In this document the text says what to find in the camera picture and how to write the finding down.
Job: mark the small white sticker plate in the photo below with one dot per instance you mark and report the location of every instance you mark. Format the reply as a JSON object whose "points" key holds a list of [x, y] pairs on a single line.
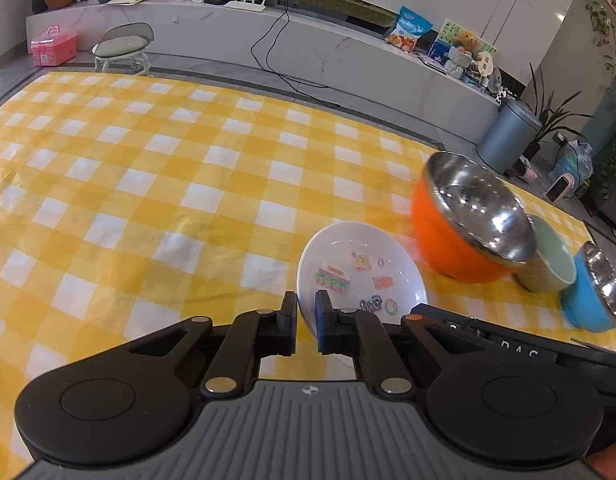
{"points": [[361, 267]]}

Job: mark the grey blue trash bin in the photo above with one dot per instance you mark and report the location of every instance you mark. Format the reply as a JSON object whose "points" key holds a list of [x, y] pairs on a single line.
{"points": [[508, 136]]}

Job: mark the green ceramic bowl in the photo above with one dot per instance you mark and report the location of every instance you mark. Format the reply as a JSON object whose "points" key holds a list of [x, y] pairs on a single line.
{"points": [[553, 267]]}

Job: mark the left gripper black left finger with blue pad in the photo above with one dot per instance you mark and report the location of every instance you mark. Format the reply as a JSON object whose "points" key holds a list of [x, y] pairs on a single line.
{"points": [[252, 336]]}

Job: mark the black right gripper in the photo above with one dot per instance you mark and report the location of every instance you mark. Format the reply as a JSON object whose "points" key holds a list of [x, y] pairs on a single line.
{"points": [[459, 334]]}

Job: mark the green potted plant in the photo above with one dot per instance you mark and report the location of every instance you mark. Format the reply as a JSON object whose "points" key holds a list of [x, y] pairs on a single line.
{"points": [[551, 116]]}

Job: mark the blue snack bag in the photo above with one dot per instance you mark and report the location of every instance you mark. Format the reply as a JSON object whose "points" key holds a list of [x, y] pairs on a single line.
{"points": [[407, 30]]}

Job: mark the yellow white checkered tablecloth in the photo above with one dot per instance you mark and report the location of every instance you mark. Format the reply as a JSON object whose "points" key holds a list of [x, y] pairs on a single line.
{"points": [[139, 217]]}

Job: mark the teddy bear toy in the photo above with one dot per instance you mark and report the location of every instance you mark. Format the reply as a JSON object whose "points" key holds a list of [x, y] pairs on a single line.
{"points": [[467, 42]]}

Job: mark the pink plastic case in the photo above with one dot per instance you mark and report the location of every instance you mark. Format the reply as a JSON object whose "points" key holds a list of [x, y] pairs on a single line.
{"points": [[55, 47]]}

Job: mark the long white tv cabinet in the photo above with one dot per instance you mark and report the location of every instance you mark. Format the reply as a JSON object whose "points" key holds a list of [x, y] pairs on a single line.
{"points": [[326, 55]]}

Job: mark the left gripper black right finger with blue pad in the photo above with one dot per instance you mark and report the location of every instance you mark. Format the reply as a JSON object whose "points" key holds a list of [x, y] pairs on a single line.
{"points": [[361, 336]]}

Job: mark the blue plastic bag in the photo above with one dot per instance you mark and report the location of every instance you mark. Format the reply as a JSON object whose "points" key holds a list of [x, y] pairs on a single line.
{"points": [[575, 163]]}

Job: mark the blue steel bowl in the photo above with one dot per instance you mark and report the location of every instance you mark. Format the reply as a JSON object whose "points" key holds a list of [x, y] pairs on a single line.
{"points": [[590, 302]]}

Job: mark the grey round stool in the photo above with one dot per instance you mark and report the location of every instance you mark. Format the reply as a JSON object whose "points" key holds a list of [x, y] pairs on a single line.
{"points": [[124, 42]]}

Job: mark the orange steel bowl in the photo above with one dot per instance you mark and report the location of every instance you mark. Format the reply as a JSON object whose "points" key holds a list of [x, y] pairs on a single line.
{"points": [[467, 223]]}

